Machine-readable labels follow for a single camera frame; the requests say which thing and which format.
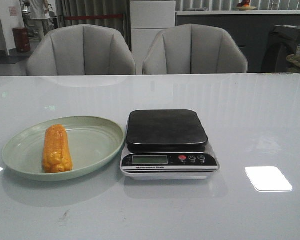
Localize orange corn cob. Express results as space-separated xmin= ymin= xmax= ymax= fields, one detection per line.
xmin=42 ymin=124 xmax=73 ymax=174

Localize black silver kitchen scale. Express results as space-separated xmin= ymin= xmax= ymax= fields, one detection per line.
xmin=119 ymin=109 xmax=220 ymax=180

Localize right grey upholstered chair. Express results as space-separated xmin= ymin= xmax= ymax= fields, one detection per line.
xmin=142 ymin=24 xmax=249 ymax=75

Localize grey upholstered chair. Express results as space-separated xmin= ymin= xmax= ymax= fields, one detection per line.
xmin=26 ymin=24 xmax=137 ymax=76
xmin=142 ymin=24 xmax=249 ymax=75

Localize light green plate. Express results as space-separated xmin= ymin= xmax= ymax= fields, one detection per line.
xmin=2 ymin=116 xmax=125 ymax=182

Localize left grey upholstered chair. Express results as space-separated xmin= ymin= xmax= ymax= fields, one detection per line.
xmin=26 ymin=24 xmax=137 ymax=76

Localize white cabinet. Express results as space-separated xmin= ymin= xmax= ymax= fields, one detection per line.
xmin=129 ymin=0 xmax=176 ymax=75

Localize dark grey counter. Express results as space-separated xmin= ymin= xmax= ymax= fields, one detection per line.
xmin=176 ymin=10 xmax=300 ymax=73

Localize fruit bowl on counter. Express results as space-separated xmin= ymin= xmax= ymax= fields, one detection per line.
xmin=235 ymin=0 xmax=257 ymax=11

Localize red trash bin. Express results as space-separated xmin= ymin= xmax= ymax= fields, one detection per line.
xmin=12 ymin=27 xmax=31 ymax=53

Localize person in white shirt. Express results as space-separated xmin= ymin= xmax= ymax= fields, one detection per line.
xmin=28 ymin=0 xmax=50 ymax=42

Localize dark appliance at right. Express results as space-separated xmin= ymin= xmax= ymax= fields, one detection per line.
xmin=261 ymin=25 xmax=300 ymax=73

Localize beige cushion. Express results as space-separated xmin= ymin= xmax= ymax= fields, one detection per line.
xmin=286 ymin=54 xmax=300 ymax=74

